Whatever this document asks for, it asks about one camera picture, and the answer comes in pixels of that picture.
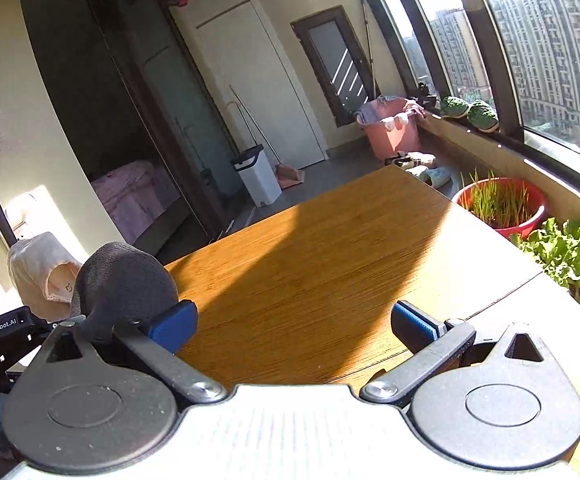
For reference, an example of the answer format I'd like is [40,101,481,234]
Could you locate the leafy green potted plant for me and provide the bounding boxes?
[509,217,580,304]

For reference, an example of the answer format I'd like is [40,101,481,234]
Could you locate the pink bedding in room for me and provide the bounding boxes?
[92,159,180,244]

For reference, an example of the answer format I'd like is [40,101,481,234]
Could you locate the white trash bin black lid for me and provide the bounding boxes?
[232,144,281,207]

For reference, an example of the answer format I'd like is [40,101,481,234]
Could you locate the pink dustpan with broom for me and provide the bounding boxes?
[228,86,305,190]

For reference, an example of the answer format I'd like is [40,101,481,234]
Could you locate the red basin with grass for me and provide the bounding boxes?
[452,172,548,240]

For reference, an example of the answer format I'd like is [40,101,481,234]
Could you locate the blue red slippers pair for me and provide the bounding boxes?
[407,166,452,190]

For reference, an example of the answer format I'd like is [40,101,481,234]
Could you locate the pink plastic bucket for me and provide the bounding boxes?
[354,96,426,162]

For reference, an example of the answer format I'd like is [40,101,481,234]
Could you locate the beige slippers on floor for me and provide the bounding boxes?
[384,152,436,170]

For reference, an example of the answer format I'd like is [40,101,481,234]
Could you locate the dark grey knit pants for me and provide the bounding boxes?
[71,242,178,344]

